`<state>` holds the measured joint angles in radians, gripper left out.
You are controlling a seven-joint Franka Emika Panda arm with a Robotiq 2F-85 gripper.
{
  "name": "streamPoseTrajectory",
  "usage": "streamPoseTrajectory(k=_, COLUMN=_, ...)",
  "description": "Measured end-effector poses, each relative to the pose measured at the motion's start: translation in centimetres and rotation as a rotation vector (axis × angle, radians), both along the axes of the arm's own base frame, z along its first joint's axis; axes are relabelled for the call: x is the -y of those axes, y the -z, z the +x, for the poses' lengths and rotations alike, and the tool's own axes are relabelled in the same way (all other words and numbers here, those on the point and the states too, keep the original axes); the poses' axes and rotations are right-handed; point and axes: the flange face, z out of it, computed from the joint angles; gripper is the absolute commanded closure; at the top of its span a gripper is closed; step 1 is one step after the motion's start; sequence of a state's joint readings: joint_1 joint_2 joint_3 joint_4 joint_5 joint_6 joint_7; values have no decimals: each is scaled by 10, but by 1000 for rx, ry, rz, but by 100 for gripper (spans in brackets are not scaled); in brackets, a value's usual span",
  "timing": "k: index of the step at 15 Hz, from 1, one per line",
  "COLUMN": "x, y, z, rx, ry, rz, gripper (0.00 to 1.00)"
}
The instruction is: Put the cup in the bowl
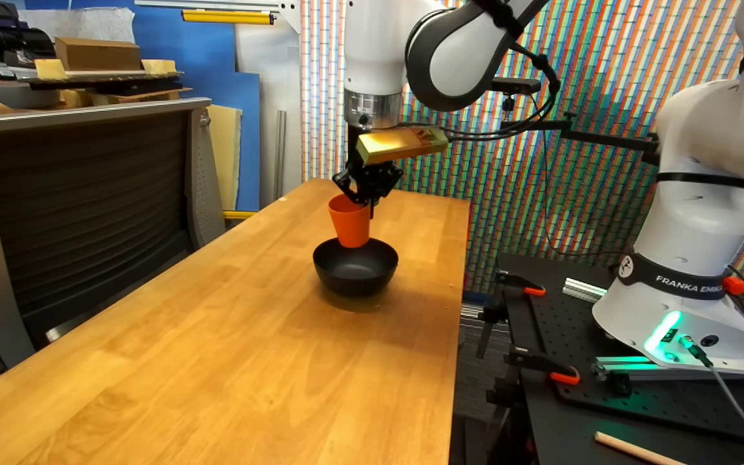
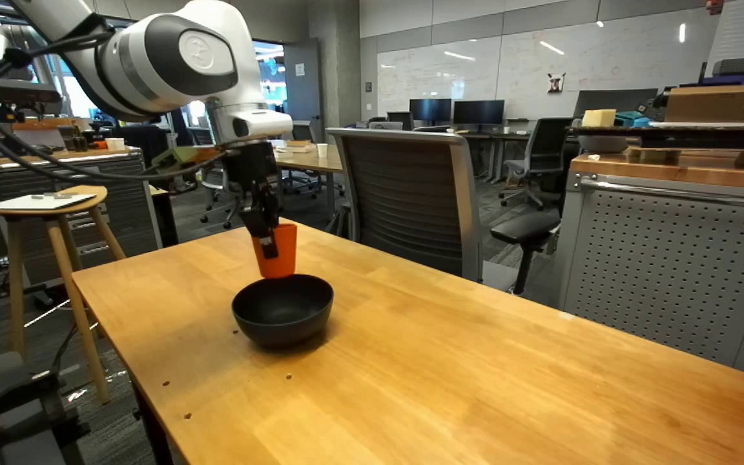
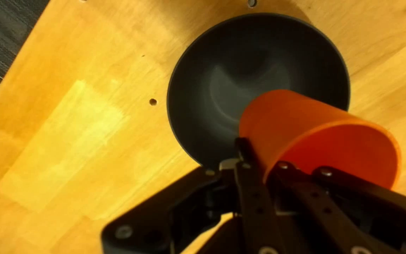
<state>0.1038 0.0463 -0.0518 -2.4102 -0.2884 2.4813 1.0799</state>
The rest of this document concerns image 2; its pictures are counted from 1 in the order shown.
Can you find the small wall poster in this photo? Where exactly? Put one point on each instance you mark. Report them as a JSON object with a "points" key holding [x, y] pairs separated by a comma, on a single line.
{"points": [[557, 83]]}

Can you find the wooden shelf unit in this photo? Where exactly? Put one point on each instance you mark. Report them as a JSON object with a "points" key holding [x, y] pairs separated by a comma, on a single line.
{"points": [[691, 138]]}

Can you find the grey mesh chair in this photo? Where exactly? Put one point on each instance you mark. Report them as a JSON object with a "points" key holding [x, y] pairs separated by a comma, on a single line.
{"points": [[412, 203]]}

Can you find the wooden stool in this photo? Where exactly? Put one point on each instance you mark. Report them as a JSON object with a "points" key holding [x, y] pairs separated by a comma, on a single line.
{"points": [[45, 223]]}

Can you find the black office chair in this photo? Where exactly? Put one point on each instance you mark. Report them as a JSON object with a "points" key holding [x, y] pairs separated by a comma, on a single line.
{"points": [[536, 198]]}

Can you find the orange plastic cup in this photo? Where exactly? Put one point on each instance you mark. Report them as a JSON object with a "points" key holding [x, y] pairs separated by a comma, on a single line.
{"points": [[286, 255]]}

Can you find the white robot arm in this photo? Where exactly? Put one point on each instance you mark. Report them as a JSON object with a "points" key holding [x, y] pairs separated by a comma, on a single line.
{"points": [[165, 60]]}

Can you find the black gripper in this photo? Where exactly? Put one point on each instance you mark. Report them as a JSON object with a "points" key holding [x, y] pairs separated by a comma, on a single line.
{"points": [[251, 166]]}

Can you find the grey door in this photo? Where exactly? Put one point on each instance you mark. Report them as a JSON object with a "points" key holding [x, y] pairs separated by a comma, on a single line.
{"points": [[302, 82]]}

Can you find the dark grey bowl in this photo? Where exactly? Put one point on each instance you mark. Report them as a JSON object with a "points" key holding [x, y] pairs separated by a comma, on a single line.
{"points": [[282, 315]]}

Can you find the wooden background desk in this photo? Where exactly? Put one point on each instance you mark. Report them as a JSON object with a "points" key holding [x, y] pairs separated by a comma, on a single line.
{"points": [[310, 158]]}

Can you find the black computer monitor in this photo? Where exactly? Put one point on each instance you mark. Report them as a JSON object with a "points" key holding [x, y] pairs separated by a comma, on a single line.
{"points": [[478, 113], [430, 113]]}

